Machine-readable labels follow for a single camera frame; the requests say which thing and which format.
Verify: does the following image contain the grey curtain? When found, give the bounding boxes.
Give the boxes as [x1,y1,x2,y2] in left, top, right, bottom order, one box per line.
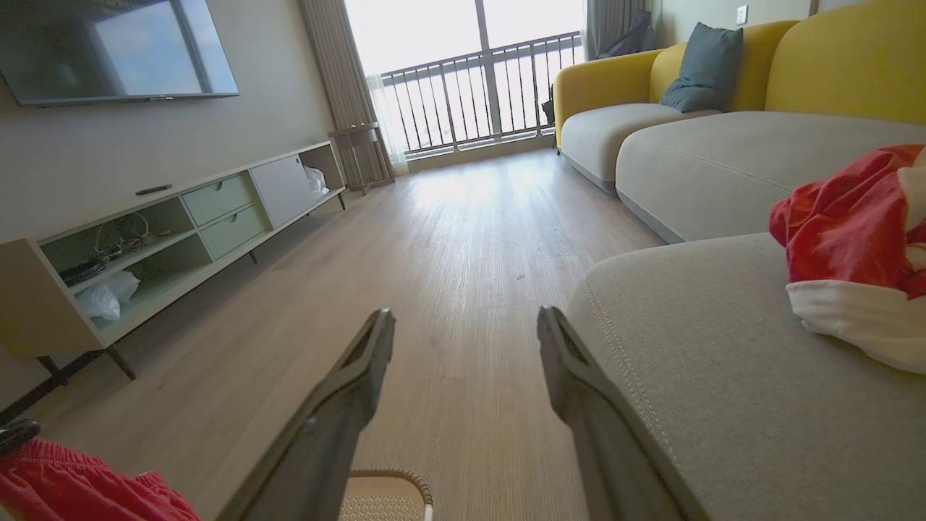
[584,0,653,62]

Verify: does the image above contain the beige curtain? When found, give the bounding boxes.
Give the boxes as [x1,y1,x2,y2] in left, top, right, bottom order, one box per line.
[297,0,396,180]

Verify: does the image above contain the red garment with white band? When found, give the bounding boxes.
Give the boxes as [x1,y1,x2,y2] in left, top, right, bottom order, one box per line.
[768,143,926,376]

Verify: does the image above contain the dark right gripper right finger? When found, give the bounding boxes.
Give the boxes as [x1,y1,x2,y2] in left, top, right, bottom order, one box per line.
[537,305,714,521]

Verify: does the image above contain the red shorts with elastic waistband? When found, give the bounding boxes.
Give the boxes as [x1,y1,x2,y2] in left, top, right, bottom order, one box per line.
[0,437,203,521]

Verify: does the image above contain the black cable bundle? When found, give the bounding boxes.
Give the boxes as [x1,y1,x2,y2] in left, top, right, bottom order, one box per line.
[59,255,111,288]

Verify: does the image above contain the large white plastic bag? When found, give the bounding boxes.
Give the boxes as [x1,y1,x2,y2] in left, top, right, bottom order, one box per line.
[74,271,141,322]

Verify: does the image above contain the cream plastic laundry basket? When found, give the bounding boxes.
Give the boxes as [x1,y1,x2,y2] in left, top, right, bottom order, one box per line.
[338,467,436,521]

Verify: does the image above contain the wall-mounted flat television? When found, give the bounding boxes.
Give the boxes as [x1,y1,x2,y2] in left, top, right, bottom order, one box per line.
[0,0,240,109]

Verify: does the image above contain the small wooden side table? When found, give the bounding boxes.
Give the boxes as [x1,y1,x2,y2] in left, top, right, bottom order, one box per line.
[327,122,396,197]

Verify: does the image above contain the blue-grey throw cushion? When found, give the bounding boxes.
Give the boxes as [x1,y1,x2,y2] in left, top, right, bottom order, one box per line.
[659,22,745,114]

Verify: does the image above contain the metal balcony railing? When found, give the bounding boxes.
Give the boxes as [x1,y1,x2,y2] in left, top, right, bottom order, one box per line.
[379,30,585,155]

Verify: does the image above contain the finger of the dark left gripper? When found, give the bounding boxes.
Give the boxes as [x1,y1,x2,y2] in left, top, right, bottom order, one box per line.
[0,419,42,458]

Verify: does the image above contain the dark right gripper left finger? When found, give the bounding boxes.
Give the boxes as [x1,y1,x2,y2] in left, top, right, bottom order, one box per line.
[217,309,397,521]

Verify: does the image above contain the glass balcony door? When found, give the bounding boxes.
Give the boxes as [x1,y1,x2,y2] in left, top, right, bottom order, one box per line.
[343,0,587,157]

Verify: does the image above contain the sheer white curtain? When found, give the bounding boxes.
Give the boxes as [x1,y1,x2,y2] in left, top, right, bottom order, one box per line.
[365,72,411,177]

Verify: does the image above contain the grey and yellow sofa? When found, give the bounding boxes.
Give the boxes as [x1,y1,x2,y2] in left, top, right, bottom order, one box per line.
[553,0,926,521]

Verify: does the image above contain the pale green TV cabinet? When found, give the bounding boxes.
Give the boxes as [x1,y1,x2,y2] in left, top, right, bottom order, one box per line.
[0,140,347,425]

